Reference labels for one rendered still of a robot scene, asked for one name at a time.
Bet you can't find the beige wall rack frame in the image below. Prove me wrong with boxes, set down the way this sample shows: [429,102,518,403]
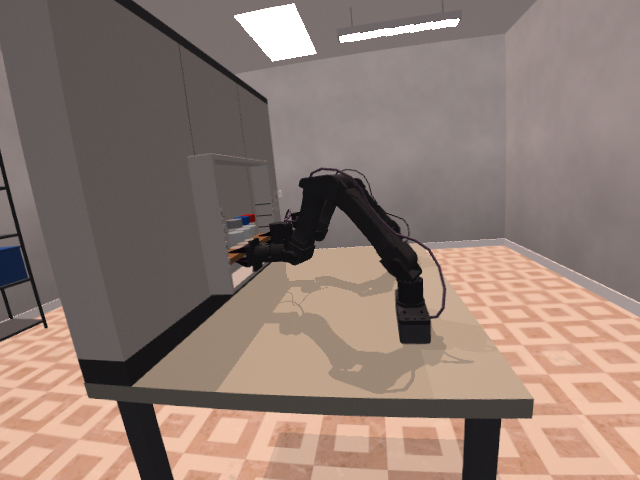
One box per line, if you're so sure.
[187,153,275,295]

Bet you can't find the clear glass bottle with blue cap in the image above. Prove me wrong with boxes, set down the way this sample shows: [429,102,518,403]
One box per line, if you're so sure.
[234,216,252,245]

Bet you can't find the clear plastic bottle with red cap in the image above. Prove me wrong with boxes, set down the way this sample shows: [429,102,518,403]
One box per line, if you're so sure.
[242,214,258,240]

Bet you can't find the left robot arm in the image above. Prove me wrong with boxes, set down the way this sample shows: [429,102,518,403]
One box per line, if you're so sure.
[269,174,431,325]

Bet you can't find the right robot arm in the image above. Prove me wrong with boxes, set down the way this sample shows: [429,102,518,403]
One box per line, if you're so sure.
[291,178,401,241]

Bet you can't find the white bottle with grey cap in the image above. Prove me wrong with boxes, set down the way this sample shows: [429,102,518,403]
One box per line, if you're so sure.
[227,219,246,250]

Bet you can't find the brown wooden shelf board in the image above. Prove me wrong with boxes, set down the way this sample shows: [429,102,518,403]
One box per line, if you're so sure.
[229,233,271,264]

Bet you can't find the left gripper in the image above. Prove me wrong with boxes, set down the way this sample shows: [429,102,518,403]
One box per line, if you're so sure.
[229,238,273,272]

